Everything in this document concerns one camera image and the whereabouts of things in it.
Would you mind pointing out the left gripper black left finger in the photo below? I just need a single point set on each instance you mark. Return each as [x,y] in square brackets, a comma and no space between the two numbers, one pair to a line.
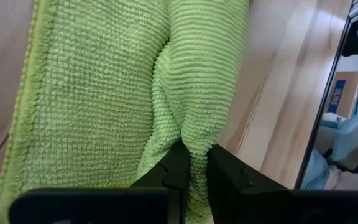
[172,171]

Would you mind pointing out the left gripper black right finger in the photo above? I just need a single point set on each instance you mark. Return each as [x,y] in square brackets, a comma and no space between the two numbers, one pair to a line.
[238,180]

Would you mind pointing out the green microfiber towel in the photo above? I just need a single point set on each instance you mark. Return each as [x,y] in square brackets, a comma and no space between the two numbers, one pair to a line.
[104,93]

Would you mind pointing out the person's leg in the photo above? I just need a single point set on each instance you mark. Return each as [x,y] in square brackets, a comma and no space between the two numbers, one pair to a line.
[314,171]

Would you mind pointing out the light blue office chair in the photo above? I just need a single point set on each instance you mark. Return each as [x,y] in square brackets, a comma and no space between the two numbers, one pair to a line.
[350,137]

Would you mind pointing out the cardboard box blue label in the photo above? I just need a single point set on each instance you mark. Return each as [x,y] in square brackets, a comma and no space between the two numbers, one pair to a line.
[345,93]

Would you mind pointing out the black metal table frame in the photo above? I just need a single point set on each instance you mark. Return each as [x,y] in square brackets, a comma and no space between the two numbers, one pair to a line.
[325,93]

